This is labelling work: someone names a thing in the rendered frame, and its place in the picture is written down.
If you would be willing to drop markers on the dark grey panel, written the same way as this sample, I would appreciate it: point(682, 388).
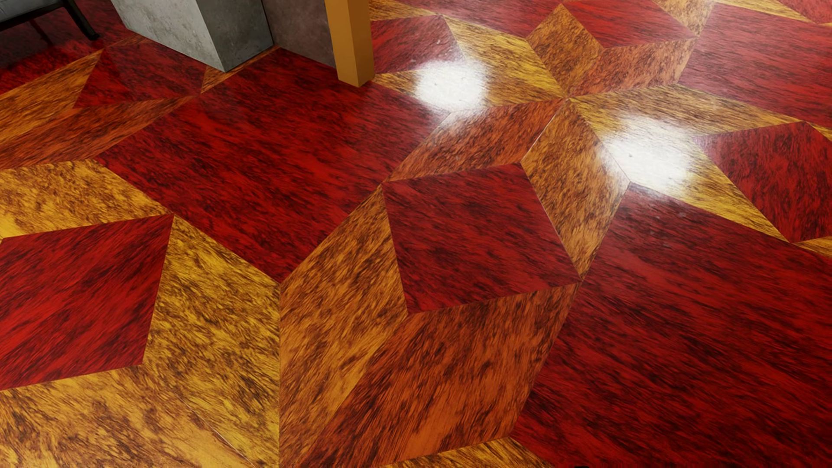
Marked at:
point(299, 26)

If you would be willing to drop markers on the grey concrete block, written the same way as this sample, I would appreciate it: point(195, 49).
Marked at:
point(195, 26)

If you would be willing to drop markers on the black metal chair leg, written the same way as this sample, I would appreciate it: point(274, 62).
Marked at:
point(78, 16)

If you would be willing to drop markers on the yellow wooden post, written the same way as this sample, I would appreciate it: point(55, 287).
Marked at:
point(351, 39)

